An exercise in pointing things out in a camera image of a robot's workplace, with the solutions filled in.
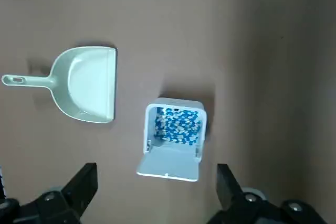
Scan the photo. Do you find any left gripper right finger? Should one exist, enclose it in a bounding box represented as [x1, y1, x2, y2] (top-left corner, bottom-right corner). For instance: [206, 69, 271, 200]
[209, 163, 329, 224]

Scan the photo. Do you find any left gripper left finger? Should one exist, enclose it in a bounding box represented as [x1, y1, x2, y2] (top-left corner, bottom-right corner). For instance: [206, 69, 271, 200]
[0, 163, 98, 224]

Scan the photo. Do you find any pale green plastic dustpan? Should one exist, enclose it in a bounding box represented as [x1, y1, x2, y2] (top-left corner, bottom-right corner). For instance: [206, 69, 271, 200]
[1, 46, 118, 124]

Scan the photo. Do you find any white flip lid trash can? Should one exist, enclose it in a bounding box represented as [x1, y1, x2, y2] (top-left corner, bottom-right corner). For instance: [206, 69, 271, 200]
[135, 97, 208, 183]

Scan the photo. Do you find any heap of blue white capsules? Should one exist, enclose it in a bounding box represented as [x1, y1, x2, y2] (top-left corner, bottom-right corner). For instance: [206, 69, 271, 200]
[153, 107, 202, 146]

